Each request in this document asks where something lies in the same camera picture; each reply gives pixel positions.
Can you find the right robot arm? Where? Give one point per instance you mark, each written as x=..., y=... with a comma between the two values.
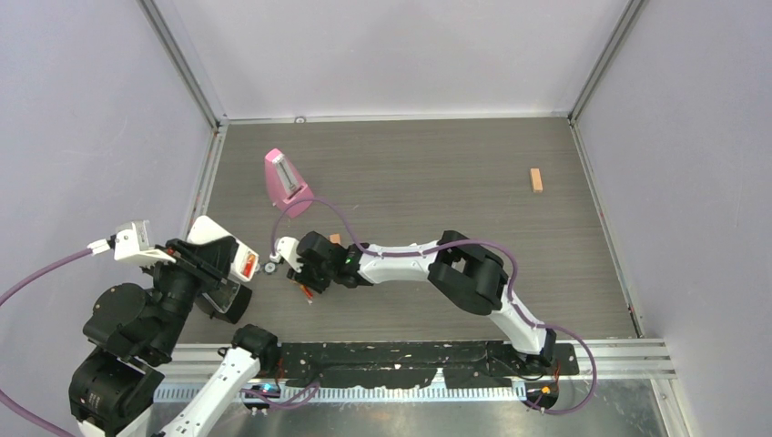
x=464, y=271

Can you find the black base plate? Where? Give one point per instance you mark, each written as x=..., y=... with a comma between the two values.
x=415, y=364

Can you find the wooden block far right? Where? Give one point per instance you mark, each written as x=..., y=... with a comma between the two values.
x=536, y=180

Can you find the pink metronome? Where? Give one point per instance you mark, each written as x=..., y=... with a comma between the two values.
x=287, y=189

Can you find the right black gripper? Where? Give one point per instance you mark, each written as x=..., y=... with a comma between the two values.
x=303, y=278

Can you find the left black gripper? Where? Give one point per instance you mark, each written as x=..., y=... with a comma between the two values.
x=214, y=257

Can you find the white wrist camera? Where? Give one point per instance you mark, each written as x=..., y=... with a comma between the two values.
x=286, y=250
x=131, y=244

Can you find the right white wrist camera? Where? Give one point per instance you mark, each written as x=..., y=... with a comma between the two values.
x=286, y=250

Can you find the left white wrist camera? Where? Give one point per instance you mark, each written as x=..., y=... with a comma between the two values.
x=131, y=244

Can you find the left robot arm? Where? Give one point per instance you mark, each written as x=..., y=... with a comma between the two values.
x=135, y=330

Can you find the white remote control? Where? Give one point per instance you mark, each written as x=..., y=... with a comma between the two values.
x=228, y=253

